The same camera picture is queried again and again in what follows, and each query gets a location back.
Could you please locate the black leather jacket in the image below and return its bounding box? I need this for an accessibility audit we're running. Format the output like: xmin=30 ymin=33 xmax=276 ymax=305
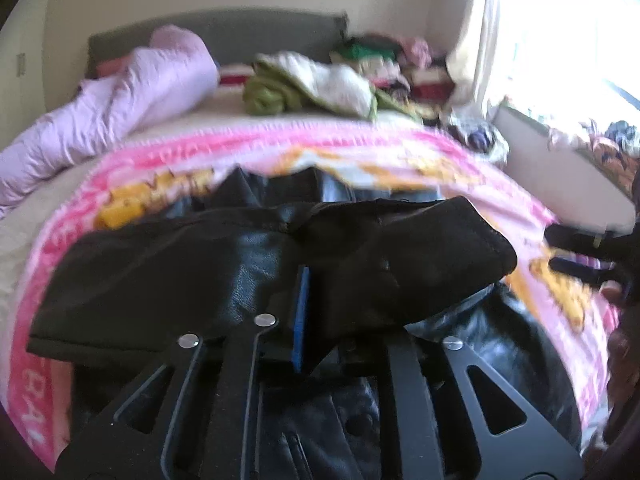
xmin=27 ymin=168 xmax=580 ymax=479

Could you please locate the patterned clothes bag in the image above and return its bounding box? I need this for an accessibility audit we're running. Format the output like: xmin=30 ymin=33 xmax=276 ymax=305
xmin=442 ymin=113 xmax=510 ymax=166

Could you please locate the pile of folded clothes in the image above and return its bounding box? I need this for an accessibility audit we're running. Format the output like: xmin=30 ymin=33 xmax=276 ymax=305
xmin=330 ymin=32 xmax=456 ymax=104

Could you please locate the right hand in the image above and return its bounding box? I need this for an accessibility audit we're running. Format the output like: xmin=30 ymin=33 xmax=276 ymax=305
xmin=582 ymin=282 xmax=639 ymax=469

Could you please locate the pink cartoon bear blanket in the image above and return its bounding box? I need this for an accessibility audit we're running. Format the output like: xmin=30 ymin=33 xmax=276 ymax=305
xmin=7 ymin=126 xmax=617 ymax=465

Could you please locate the cream curtain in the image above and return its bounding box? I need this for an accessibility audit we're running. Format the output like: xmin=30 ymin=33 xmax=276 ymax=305
xmin=447 ymin=0 xmax=522 ymax=118

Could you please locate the beige bed sheet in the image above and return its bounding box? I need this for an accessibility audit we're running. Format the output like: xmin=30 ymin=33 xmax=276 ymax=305
xmin=0 ymin=62 xmax=381 ymax=401

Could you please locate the green and cream garment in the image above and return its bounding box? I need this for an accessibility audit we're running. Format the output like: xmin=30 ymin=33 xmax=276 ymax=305
xmin=243 ymin=51 xmax=421 ymax=122

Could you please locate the lilac quilted duvet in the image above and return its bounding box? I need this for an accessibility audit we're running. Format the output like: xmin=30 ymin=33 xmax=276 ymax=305
xmin=1 ymin=25 xmax=219 ymax=216

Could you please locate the dark grey headboard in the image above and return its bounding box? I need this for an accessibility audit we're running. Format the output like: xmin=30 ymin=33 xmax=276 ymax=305
xmin=86 ymin=8 xmax=348 ymax=78

